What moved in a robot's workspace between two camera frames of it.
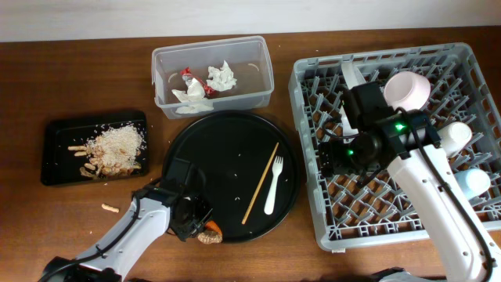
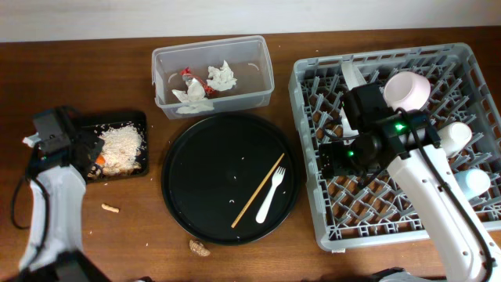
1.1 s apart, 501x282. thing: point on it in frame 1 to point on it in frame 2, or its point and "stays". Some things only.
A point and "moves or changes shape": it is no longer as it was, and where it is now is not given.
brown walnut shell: [210, 237] to [199, 248]
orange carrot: [211, 225] to [100, 160]
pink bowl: [406, 89] stays
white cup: [454, 136] stays
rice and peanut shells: [113, 152] stays
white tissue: [193, 98] stays
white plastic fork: [276, 168] moves or changes shape
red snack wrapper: [208, 91] stays
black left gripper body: [198, 211] to [91, 141]
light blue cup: [473, 182] stays
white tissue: [221, 79] stays
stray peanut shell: [109, 207] stays
